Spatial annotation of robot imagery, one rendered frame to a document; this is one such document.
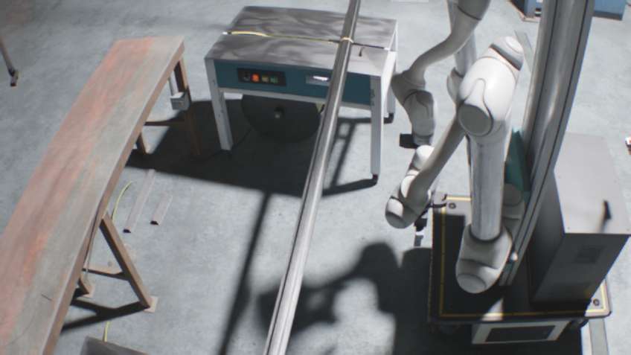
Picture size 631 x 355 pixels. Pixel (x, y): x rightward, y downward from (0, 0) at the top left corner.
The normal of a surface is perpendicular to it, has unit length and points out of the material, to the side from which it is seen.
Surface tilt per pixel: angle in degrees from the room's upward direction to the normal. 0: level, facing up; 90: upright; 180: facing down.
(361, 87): 90
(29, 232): 0
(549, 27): 90
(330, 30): 0
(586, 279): 90
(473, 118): 84
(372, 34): 0
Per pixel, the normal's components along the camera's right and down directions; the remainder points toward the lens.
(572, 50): -0.15, 0.73
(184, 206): -0.07, -0.69
